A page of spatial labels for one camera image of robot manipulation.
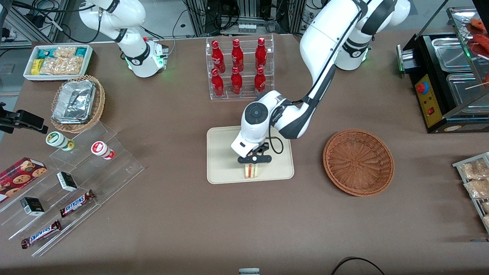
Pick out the triangular sandwich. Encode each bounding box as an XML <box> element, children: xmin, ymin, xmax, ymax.
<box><xmin>244</xmin><ymin>163</ymin><xmax>261</xmax><ymax>179</ymax></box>

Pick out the beige plastic tray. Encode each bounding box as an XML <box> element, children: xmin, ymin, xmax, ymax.
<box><xmin>206</xmin><ymin>125</ymin><xmax>295</xmax><ymax>185</ymax></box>

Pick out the red sausage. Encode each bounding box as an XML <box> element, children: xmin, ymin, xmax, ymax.
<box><xmin>471</xmin><ymin>34</ymin><xmax>489</xmax><ymax>58</ymax></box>
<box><xmin>470</xmin><ymin>18</ymin><xmax>489</xmax><ymax>34</ymax></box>

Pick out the white plastic snack bin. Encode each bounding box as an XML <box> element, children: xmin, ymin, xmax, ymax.
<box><xmin>23</xmin><ymin>44</ymin><xmax>94</xmax><ymax>82</ymax></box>

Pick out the small clear cracker bag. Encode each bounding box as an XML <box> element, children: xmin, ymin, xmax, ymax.
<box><xmin>53</xmin><ymin>46</ymin><xmax>77</xmax><ymax>59</ymax></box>

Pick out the black food warmer appliance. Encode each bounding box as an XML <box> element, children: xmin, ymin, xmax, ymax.
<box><xmin>397</xmin><ymin>0</ymin><xmax>489</xmax><ymax>134</ymax></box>

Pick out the red lid snack cup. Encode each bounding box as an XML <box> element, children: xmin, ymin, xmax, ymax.
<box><xmin>91</xmin><ymin>141</ymin><xmax>115</xmax><ymax>160</ymax></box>

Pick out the clear acrylic step shelf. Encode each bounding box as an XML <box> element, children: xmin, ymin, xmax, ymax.
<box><xmin>0</xmin><ymin>121</ymin><xmax>145</xmax><ymax>257</ymax></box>

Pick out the clear acrylic bottle rack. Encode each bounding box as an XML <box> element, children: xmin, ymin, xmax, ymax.
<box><xmin>206</xmin><ymin>34</ymin><xmax>275</xmax><ymax>100</ymax></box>

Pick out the light wicker basket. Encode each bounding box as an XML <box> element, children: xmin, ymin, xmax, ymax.
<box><xmin>50</xmin><ymin>74</ymin><xmax>106</xmax><ymax>134</ymax></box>

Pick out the large clear cracker bag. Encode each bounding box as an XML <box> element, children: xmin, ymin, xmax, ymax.
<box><xmin>40</xmin><ymin>56</ymin><xmax>85</xmax><ymax>75</ymax></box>

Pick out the brown wicker basket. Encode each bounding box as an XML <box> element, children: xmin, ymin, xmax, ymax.
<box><xmin>323</xmin><ymin>129</ymin><xmax>395</xmax><ymax>197</ymax></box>

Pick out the aluminium frame rack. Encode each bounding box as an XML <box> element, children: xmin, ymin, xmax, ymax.
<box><xmin>183</xmin><ymin>0</ymin><xmax>323</xmax><ymax>37</ymax></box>

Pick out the black floor cable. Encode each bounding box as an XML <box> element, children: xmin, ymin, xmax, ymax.
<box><xmin>330</xmin><ymin>257</ymin><xmax>387</xmax><ymax>275</ymax></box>

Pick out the black camera clamp mount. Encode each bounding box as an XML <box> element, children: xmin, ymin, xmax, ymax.
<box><xmin>0</xmin><ymin>102</ymin><xmax>49</xmax><ymax>134</ymax></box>

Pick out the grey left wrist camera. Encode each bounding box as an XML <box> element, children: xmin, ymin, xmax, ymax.
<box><xmin>237</xmin><ymin>153</ymin><xmax>273</xmax><ymax>165</ymax></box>

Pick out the aluminium foil container stack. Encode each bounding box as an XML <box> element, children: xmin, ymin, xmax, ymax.
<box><xmin>52</xmin><ymin>79</ymin><xmax>96</xmax><ymax>125</ymax></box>

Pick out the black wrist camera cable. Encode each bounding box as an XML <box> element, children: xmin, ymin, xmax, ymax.
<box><xmin>268</xmin><ymin>124</ymin><xmax>285</xmax><ymax>155</ymax></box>

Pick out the red cookie box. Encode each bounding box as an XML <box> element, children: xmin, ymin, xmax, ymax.
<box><xmin>0</xmin><ymin>157</ymin><xmax>48</xmax><ymax>196</ymax></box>

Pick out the red cola bottle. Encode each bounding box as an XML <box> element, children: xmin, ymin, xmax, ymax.
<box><xmin>211</xmin><ymin>40</ymin><xmax>226</xmax><ymax>74</ymax></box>
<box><xmin>254</xmin><ymin>67</ymin><xmax>266</xmax><ymax>96</ymax></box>
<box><xmin>231</xmin><ymin>66</ymin><xmax>243</xmax><ymax>95</ymax></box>
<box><xmin>255</xmin><ymin>37</ymin><xmax>267</xmax><ymax>70</ymax></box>
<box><xmin>232</xmin><ymin>38</ymin><xmax>244</xmax><ymax>72</ymax></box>
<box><xmin>211</xmin><ymin>68</ymin><xmax>225</xmax><ymax>97</ymax></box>

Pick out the tray of packaged pastries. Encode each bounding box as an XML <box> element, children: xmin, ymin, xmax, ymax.
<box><xmin>452</xmin><ymin>152</ymin><xmax>489</xmax><ymax>234</ymax></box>

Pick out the small black box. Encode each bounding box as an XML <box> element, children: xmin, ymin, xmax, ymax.
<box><xmin>56</xmin><ymin>171</ymin><xmax>78</xmax><ymax>192</ymax></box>
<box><xmin>20</xmin><ymin>197</ymin><xmax>45</xmax><ymax>217</ymax></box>

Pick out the snickers chocolate bar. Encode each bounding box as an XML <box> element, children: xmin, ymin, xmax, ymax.
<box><xmin>21</xmin><ymin>220</ymin><xmax>63</xmax><ymax>249</ymax></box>
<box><xmin>59</xmin><ymin>189</ymin><xmax>96</xmax><ymax>218</ymax></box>

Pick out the green lid snack cup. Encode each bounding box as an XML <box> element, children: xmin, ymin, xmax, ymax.
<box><xmin>45</xmin><ymin>131</ymin><xmax>75</xmax><ymax>152</ymax></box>

